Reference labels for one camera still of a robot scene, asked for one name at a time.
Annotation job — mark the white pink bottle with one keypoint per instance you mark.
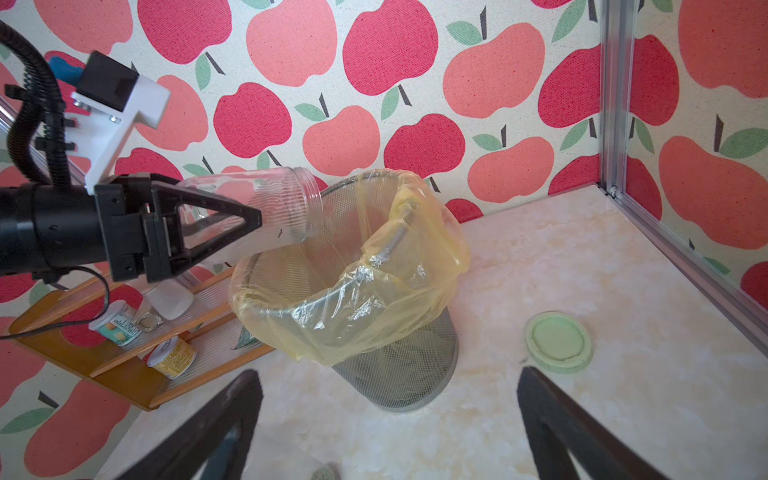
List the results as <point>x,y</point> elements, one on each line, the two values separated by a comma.
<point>169,298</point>

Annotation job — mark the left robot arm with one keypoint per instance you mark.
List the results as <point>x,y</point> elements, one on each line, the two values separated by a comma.
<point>49,233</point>

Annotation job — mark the green mung bean packet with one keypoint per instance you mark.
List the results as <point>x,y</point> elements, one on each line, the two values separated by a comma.
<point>246,339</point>

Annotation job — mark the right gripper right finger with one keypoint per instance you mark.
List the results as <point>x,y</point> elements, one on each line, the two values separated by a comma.
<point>559,432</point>

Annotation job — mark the right aluminium corner post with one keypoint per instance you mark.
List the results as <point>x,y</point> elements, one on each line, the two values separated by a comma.
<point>617,39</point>

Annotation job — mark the green jar lid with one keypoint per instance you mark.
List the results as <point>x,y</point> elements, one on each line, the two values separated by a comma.
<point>558,343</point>

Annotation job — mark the yellow small can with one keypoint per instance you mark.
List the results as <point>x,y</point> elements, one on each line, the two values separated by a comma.
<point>172,358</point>

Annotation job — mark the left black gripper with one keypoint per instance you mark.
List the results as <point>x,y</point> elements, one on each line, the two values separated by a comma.
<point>183,227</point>

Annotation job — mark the green white cup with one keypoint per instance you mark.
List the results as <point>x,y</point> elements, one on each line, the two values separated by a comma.
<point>117,324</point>

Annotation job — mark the metal mesh trash bin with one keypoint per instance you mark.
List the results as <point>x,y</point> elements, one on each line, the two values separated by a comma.
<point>396,360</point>

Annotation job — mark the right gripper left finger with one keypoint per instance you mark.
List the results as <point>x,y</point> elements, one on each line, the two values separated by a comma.
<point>214,442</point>

